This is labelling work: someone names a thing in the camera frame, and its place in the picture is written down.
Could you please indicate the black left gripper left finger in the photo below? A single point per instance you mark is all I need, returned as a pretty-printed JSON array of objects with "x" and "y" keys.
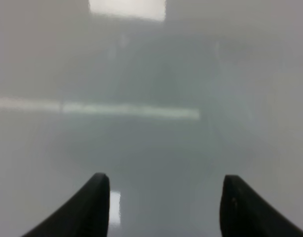
[{"x": 85, "y": 214}]

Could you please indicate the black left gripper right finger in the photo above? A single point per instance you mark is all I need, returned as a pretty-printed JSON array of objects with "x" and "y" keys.
[{"x": 244, "y": 213}]

